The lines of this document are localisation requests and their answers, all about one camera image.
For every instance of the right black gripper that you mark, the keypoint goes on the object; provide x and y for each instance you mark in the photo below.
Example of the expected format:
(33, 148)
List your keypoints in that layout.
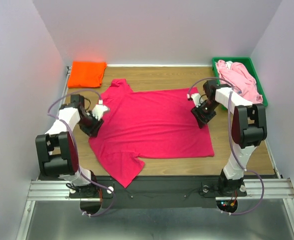
(196, 111)

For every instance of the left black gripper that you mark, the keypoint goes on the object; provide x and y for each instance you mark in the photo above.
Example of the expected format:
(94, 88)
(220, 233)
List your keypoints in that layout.
(93, 131)

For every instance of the magenta t-shirt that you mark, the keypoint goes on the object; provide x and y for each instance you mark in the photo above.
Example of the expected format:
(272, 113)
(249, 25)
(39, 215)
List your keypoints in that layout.
(146, 125)

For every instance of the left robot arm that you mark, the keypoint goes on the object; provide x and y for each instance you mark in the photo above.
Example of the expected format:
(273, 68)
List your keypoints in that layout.
(57, 152)

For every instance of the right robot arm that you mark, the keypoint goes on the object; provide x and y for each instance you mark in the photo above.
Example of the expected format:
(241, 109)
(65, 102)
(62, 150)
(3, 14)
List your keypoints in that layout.
(247, 127)

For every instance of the pink t-shirt in bin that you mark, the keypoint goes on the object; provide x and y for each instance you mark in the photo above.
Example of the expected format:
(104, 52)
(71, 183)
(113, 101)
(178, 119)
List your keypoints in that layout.
(245, 84)

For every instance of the folded orange t-shirt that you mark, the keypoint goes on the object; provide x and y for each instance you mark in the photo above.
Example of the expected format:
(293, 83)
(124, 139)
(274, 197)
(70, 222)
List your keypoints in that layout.
(85, 74)

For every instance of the white garment in bin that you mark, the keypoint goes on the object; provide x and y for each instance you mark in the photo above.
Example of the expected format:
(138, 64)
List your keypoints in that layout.
(228, 64)

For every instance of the green plastic bin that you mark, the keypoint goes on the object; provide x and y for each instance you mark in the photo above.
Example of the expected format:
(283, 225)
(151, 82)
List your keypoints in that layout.
(249, 66)

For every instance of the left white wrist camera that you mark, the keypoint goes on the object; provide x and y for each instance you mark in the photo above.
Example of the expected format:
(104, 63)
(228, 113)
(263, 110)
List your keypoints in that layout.
(99, 110)

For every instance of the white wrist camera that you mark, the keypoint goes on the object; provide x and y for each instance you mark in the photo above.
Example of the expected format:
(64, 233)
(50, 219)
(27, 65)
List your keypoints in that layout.
(99, 110)
(196, 98)

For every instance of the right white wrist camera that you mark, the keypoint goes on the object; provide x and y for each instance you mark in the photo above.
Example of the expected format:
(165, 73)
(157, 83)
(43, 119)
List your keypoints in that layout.
(196, 98)

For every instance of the aluminium frame rail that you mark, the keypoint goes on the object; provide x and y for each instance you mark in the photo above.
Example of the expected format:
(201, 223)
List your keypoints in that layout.
(58, 191)

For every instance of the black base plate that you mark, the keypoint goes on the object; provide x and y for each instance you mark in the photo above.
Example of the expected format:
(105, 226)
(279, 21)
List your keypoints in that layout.
(158, 192)

